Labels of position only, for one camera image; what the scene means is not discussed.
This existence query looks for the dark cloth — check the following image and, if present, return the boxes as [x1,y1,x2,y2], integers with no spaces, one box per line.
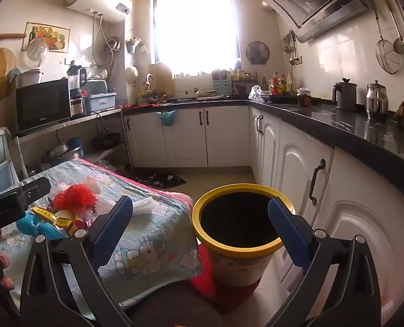
[120,281,223,327]

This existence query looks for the printed cartoon blanket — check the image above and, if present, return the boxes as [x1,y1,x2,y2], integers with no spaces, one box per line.
[0,158,204,314]

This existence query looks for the steel shelf rack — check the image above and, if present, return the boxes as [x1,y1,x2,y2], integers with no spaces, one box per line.
[16,108,134,178]

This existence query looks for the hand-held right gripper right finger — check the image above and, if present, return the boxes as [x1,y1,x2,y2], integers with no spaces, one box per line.
[268,196,382,327]

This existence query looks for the white plastic bag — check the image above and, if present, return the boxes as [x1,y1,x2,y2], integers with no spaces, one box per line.
[248,84,271,102]

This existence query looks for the grey kettle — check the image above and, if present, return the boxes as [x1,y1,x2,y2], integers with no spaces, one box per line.
[332,78,358,110]

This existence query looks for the white tissue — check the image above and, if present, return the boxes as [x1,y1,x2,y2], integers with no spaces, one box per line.
[131,196,177,216]

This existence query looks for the clear plastic wrapper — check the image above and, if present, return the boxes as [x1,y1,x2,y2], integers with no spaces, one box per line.
[84,174,119,212]

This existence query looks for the fruit wall picture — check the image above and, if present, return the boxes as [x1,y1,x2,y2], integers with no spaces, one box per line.
[21,22,71,53]

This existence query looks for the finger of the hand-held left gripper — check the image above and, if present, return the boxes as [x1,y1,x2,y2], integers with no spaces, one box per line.
[16,176,52,205]

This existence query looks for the white pot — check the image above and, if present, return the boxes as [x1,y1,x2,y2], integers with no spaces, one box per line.
[18,70,44,87]

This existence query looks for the wire mesh strainer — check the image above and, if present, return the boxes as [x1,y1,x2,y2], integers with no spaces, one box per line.
[369,0,400,74]

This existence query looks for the black wok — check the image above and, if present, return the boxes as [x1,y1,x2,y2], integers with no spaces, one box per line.
[92,132,121,149]

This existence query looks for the metal ladle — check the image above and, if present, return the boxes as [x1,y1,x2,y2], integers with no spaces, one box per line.
[381,0,404,55]

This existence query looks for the white wall holder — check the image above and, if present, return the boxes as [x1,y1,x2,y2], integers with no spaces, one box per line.
[126,37,148,55]

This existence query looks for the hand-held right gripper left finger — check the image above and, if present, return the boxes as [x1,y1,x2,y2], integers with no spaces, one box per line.
[20,195,134,327]

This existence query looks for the wooden cutting board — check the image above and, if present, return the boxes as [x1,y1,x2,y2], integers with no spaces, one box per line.
[149,63,174,98]

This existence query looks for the blue container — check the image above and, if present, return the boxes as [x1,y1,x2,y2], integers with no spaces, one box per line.
[67,137,84,157]

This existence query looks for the clear plastic dome lid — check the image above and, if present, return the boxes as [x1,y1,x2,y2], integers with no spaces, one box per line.
[26,38,49,69]

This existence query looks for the black blender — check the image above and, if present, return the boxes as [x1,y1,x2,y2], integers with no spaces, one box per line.
[67,65,88,116]

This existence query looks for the teal knife block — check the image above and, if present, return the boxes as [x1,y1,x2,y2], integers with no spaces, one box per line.
[213,70,233,96]

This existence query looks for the yellow rimmed trash bin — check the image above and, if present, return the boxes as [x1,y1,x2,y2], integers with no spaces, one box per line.
[192,184,296,287]

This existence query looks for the red mesh bag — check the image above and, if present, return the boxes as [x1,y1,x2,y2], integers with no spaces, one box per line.
[53,184,98,217]

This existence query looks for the red stool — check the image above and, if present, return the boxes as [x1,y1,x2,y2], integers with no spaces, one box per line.
[190,245,262,316]

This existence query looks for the steel pot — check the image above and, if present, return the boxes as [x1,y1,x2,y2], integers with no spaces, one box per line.
[45,143,71,159]

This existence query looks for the colourful candy tube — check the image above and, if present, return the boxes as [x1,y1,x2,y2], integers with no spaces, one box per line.
[31,207,74,236]

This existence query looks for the shiny steel kettle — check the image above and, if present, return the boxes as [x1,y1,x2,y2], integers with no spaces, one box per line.
[365,81,390,120]

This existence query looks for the row of white cabinet doors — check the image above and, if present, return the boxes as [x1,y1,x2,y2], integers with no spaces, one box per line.
[123,105,404,327]

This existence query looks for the dark floor mat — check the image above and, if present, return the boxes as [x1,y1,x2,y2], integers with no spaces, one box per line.
[134,174,186,188]

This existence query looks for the blue hanging basket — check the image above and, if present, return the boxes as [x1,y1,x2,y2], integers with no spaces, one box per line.
[156,110,177,126]

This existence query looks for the hanging kitchen utensils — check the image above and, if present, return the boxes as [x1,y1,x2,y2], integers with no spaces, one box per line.
[282,31,298,65]

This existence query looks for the kitchen window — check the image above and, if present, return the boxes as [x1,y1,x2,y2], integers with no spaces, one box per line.
[152,0,241,75]

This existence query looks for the black microwave oven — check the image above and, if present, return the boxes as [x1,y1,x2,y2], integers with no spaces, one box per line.
[16,78,74,133]

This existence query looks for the grey blue dish rack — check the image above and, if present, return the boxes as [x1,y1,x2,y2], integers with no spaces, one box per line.
[84,79,117,114]

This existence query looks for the round dark wall trivet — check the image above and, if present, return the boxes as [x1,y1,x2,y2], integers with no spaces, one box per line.
[245,41,271,65]

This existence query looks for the person's left hand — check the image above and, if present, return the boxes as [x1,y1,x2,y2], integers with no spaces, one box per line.
[0,253,16,293]

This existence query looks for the steel range hood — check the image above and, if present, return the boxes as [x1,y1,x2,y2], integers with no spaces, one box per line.
[257,0,369,44]

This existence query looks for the blue snack packet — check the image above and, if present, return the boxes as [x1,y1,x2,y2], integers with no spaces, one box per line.
[16,211,68,242]

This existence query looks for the dark glass jar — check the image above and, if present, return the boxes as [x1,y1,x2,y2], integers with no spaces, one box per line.
[296,87,312,107]

